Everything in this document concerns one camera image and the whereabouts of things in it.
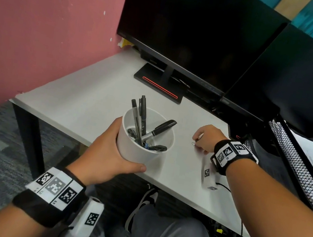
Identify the black mesh paper tray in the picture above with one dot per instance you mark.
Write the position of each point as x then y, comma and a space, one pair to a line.
294, 162

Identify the white paper cup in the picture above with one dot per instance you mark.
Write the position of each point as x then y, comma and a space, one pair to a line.
136, 155

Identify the person's right hand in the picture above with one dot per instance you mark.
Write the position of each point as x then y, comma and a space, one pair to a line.
211, 137

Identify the yellow paper scrap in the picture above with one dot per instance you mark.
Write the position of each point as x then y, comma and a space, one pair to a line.
124, 42

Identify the coloured paper clips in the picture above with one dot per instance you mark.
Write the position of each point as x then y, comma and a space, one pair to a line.
194, 143

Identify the white desk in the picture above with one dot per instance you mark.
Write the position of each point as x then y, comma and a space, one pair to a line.
88, 103

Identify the black computer monitor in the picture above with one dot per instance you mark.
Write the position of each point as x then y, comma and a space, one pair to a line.
298, 80
203, 26

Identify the person's left forearm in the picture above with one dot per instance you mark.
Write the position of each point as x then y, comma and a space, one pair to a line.
15, 224

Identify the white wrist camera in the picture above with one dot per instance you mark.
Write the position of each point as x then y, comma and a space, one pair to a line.
87, 221
208, 175

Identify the person's right forearm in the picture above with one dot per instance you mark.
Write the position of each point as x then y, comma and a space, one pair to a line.
276, 218

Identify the person's left hand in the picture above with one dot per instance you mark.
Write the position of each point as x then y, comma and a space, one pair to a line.
102, 161

